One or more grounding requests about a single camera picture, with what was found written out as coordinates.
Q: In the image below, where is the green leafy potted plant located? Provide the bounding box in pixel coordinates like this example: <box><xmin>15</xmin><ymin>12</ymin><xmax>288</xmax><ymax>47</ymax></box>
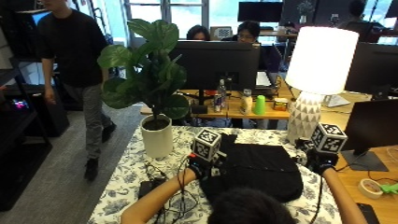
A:
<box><xmin>97</xmin><ymin>19</ymin><xmax>190</xmax><ymax>122</ymax></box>

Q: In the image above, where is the black computer monitor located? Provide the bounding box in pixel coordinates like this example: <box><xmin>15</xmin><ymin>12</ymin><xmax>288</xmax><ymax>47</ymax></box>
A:
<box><xmin>168</xmin><ymin>40</ymin><xmax>261</xmax><ymax>106</ymax></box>

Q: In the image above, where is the wooden side desk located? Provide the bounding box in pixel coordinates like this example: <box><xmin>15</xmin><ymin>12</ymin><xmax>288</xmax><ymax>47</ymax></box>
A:
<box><xmin>319</xmin><ymin>91</ymin><xmax>398</xmax><ymax>224</ymax></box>

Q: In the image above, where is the beige bottle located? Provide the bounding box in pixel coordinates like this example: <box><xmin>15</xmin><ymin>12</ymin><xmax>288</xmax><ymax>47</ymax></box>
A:
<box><xmin>240</xmin><ymin>88</ymin><xmax>254</xmax><ymax>116</ymax></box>

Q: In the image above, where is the white plant pot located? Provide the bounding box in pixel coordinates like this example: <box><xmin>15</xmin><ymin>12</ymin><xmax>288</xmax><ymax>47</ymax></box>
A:
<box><xmin>140</xmin><ymin>114</ymin><xmax>174</xmax><ymax>160</ymax></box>

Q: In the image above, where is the black cable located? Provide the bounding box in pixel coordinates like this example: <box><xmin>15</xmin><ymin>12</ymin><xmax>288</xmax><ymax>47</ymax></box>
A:
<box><xmin>142</xmin><ymin>154</ymin><xmax>200</xmax><ymax>224</ymax></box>
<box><xmin>310</xmin><ymin>174</ymin><xmax>326</xmax><ymax>224</ymax></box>

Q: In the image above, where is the open laptop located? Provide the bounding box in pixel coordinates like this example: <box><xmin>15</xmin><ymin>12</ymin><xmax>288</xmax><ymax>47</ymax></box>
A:
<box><xmin>256</xmin><ymin>70</ymin><xmax>280</xmax><ymax>96</ymax></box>

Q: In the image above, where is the the person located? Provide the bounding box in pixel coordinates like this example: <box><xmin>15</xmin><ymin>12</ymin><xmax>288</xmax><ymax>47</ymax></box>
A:
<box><xmin>206</xmin><ymin>187</ymin><xmax>297</xmax><ymax>224</ymax></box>

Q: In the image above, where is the black monitor with stand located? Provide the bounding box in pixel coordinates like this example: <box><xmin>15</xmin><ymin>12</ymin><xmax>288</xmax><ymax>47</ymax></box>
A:
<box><xmin>339</xmin><ymin>98</ymin><xmax>398</xmax><ymax>173</ymax></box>

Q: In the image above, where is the roll of tape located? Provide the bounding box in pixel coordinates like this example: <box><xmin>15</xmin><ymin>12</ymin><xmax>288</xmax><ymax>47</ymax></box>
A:
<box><xmin>357</xmin><ymin>178</ymin><xmax>385</xmax><ymax>200</ymax></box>

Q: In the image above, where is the person's left hand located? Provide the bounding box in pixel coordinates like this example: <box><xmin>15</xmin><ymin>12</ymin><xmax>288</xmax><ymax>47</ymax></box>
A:
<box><xmin>186</xmin><ymin>151</ymin><xmax>229</xmax><ymax>180</ymax></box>

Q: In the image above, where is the green small object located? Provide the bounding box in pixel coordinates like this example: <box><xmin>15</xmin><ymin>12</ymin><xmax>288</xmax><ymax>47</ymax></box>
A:
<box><xmin>379</xmin><ymin>182</ymin><xmax>398</xmax><ymax>195</ymax></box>

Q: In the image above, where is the yellow small box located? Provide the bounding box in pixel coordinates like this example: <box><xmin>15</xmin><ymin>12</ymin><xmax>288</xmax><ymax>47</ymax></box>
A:
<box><xmin>273</xmin><ymin>97</ymin><xmax>290</xmax><ymax>112</ymax></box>

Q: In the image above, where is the green plastic cup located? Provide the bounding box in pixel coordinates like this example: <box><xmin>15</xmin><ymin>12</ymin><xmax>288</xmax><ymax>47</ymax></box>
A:
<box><xmin>253</xmin><ymin>94</ymin><xmax>268</xmax><ymax>116</ymax></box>

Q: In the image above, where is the floral blue white tablecloth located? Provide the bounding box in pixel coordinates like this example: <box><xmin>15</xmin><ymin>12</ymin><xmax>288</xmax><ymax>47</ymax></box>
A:
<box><xmin>87</xmin><ymin>125</ymin><xmax>343</xmax><ymax>224</ymax></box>

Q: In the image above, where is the drink can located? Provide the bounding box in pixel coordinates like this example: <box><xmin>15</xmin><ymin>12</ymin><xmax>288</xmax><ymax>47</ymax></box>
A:
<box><xmin>213</xmin><ymin>93</ymin><xmax>222</xmax><ymax>113</ymax></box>

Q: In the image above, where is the white marker cube glove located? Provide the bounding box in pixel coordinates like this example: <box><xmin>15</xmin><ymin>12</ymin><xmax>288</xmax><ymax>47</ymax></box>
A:
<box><xmin>310</xmin><ymin>122</ymin><xmax>349</xmax><ymax>155</ymax></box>
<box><xmin>190</xmin><ymin>128</ymin><xmax>222</xmax><ymax>162</ymax></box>

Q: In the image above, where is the white marker cube right glove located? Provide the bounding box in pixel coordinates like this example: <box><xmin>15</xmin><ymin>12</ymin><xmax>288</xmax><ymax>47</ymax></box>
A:
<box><xmin>310</xmin><ymin>122</ymin><xmax>349</xmax><ymax>155</ymax></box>

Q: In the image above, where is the black small box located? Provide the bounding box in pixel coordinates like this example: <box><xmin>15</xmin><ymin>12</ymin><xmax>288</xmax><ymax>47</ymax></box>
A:
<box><xmin>137</xmin><ymin>179</ymin><xmax>166</xmax><ymax>200</ymax></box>

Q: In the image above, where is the clear plastic bottle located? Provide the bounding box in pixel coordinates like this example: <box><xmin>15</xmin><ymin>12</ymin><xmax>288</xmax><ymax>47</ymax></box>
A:
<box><xmin>217</xmin><ymin>78</ymin><xmax>228</xmax><ymax>108</ymax></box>

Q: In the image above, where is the person's right hand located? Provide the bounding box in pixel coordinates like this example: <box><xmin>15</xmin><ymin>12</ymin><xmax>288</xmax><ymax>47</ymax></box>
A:
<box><xmin>294</xmin><ymin>138</ymin><xmax>339</xmax><ymax>175</ymax></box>

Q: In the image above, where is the black flat device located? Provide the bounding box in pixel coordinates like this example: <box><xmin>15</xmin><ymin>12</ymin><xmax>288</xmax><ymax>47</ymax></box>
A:
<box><xmin>357</xmin><ymin>203</ymin><xmax>381</xmax><ymax>224</ymax></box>

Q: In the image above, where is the black shelf unit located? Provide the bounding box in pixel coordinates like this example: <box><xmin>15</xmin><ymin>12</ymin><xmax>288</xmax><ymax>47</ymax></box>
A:
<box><xmin>0</xmin><ymin>57</ymin><xmax>53</xmax><ymax>213</ymax></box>

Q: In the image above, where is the black garment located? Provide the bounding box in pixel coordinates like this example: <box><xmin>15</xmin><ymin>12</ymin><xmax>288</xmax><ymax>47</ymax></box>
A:
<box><xmin>198</xmin><ymin>133</ymin><xmax>305</xmax><ymax>203</ymax></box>

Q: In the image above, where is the white marker cube left glove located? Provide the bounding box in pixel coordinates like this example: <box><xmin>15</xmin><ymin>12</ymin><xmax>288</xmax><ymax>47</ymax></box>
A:
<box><xmin>190</xmin><ymin>128</ymin><xmax>222</xmax><ymax>162</ymax></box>

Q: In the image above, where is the white table lamp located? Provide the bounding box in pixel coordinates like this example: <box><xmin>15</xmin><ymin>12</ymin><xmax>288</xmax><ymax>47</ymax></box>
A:
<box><xmin>284</xmin><ymin>26</ymin><xmax>361</xmax><ymax>145</ymax></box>

